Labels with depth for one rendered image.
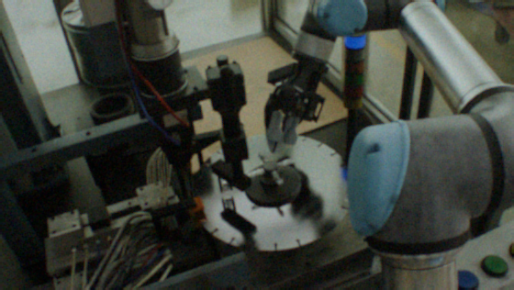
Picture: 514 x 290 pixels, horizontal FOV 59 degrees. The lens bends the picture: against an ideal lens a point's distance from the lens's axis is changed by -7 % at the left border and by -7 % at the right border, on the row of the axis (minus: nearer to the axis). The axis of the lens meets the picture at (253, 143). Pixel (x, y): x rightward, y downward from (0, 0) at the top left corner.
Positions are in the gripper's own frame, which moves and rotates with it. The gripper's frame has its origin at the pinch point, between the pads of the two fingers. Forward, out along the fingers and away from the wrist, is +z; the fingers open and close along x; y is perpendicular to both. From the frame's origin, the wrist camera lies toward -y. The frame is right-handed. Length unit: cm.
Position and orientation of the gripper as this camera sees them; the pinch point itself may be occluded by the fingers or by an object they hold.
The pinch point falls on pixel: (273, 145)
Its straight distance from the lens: 100.8
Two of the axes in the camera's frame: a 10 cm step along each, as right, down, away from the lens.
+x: 8.8, 1.6, 4.4
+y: 3.5, 3.9, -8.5
